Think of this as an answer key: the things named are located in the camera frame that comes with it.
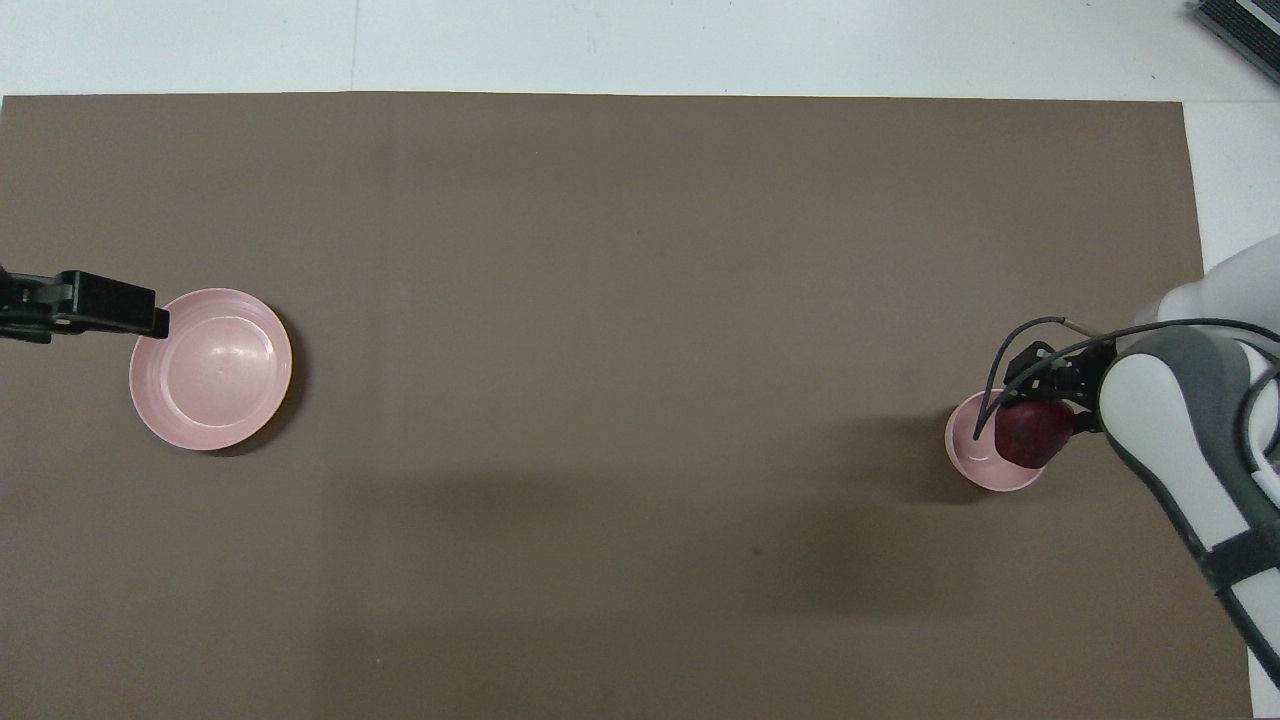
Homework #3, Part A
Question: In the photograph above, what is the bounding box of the dark ribbed panel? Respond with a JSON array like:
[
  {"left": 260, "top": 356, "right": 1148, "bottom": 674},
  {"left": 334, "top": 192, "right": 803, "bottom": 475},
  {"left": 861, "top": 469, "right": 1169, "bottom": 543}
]
[{"left": 1190, "top": 0, "right": 1280, "bottom": 86}]

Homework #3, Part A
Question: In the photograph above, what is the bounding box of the brown table mat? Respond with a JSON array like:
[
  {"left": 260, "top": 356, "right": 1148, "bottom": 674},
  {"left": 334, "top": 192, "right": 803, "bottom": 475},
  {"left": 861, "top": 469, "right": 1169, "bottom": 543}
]
[{"left": 0, "top": 92, "right": 1257, "bottom": 720}]

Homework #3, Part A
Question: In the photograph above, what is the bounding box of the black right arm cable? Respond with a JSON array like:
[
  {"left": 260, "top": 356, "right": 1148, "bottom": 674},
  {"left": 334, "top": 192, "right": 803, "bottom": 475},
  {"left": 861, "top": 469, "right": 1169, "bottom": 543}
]
[{"left": 975, "top": 316, "right": 1280, "bottom": 481}]

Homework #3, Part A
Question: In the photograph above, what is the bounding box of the dark red apple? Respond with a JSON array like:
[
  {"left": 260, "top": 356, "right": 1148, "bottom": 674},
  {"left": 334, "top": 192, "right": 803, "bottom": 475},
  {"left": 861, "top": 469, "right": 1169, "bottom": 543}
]
[{"left": 993, "top": 398, "right": 1077, "bottom": 471}]

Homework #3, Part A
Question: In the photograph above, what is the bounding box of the pink plate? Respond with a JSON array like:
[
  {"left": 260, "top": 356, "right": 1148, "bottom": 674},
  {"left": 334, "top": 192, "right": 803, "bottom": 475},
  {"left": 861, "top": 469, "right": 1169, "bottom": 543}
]
[{"left": 129, "top": 288, "right": 294, "bottom": 452}]

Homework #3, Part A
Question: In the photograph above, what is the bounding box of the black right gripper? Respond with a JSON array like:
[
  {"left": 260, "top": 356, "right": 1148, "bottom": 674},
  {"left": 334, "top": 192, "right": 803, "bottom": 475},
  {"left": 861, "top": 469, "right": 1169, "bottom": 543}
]
[{"left": 1003, "top": 342, "right": 1116, "bottom": 438}]

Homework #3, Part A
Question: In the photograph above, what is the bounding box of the pink bowl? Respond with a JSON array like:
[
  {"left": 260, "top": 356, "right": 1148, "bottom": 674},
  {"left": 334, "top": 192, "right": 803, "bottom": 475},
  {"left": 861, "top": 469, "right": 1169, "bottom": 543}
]
[{"left": 944, "top": 390, "right": 1051, "bottom": 493}]

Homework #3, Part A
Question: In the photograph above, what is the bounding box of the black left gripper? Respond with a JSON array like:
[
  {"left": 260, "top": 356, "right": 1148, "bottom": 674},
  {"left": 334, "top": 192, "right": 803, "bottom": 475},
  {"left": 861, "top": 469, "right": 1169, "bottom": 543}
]
[{"left": 0, "top": 266, "right": 171, "bottom": 344}]

